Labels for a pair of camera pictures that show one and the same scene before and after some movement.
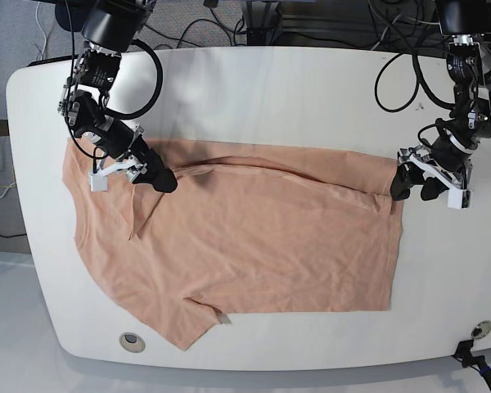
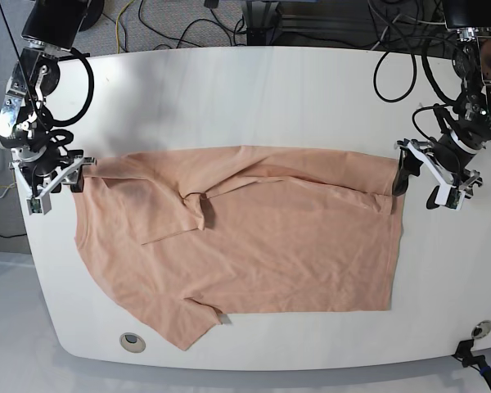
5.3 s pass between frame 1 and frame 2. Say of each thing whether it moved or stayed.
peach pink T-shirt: stayed
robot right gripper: moved
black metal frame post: stayed
